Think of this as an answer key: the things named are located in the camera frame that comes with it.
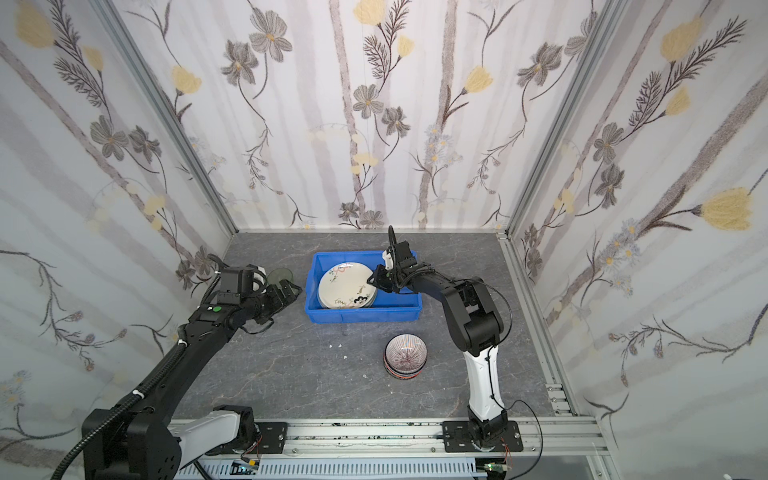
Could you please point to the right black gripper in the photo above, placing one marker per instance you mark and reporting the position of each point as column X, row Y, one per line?
column 395, row 271

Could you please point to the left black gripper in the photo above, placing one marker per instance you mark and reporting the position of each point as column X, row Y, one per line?
column 280, row 293

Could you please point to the cream plum blossom plate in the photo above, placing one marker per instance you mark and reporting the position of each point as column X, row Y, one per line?
column 345, row 286

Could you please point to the purple striped top bowl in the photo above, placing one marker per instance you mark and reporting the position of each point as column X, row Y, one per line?
column 406, row 352

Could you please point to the red patterned bottom bowl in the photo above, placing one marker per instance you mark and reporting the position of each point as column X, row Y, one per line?
column 401, row 375

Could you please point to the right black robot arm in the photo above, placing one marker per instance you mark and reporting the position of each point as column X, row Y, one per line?
column 474, row 325

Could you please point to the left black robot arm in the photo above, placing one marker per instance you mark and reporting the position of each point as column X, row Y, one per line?
column 134, row 439

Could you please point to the blue plastic bin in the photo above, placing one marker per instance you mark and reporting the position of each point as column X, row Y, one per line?
column 387, row 307

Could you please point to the green glass cup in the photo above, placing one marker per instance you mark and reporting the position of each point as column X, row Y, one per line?
column 280, row 276

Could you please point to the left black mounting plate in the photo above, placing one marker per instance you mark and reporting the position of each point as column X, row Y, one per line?
column 267, row 438

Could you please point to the black mounting plate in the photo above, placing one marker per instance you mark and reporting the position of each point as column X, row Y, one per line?
column 267, row 438
column 465, row 437

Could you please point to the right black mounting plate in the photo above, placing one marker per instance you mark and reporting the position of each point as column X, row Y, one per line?
column 465, row 437

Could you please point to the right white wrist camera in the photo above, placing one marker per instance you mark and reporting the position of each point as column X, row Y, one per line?
column 389, row 261

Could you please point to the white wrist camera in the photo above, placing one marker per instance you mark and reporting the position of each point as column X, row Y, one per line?
column 260, row 278
column 389, row 261

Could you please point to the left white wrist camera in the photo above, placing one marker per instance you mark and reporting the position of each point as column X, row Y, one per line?
column 260, row 278

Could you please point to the white slotted cable duct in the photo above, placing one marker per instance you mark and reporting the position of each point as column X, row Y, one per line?
column 356, row 468

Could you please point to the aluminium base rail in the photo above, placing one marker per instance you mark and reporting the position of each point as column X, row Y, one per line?
column 541, row 436

